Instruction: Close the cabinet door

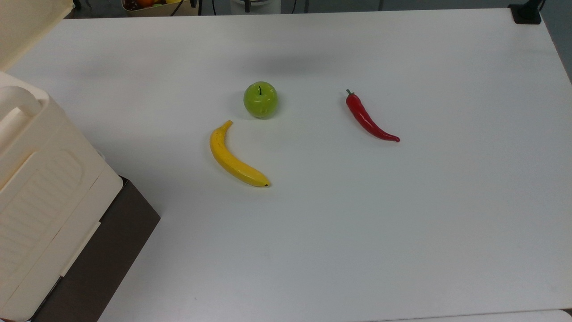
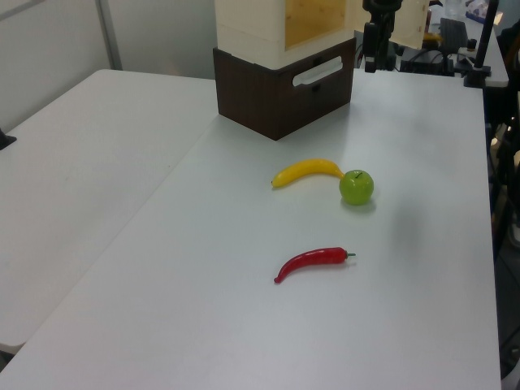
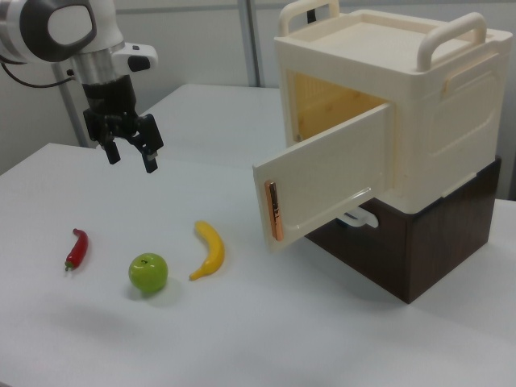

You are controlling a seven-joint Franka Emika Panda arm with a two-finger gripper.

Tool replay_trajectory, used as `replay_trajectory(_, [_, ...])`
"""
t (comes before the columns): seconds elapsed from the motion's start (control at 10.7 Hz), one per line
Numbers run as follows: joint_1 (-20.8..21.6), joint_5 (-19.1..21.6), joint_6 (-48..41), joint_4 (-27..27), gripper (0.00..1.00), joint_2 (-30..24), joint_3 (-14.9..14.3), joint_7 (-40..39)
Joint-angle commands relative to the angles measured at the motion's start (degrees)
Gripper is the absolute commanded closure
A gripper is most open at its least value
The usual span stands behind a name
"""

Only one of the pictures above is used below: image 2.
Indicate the dark brown drawer box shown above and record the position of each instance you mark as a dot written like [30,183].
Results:
[252,101]

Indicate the cream cabinet door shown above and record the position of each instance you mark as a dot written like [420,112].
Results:
[408,20]

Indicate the cream plastic container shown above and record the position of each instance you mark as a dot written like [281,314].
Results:
[243,24]

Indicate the yellow toy banana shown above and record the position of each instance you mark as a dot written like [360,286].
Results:
[300,167]

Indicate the black pole with clamp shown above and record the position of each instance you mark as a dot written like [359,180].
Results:
[483,44]

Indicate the small yellow object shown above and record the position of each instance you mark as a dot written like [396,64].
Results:
[433,37]

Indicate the black bracket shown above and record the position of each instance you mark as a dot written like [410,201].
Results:
[6,139]

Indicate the black electronics box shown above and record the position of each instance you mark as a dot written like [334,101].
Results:
[426,63]

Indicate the red toy chili pepper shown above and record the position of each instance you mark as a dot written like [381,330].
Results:
[313,258]

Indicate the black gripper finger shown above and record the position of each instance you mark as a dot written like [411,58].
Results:
[388,40]
[370,44]

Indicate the green toy apple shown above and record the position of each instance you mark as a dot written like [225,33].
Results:
[356,187]

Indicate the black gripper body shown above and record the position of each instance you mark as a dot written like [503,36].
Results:
[382,8]

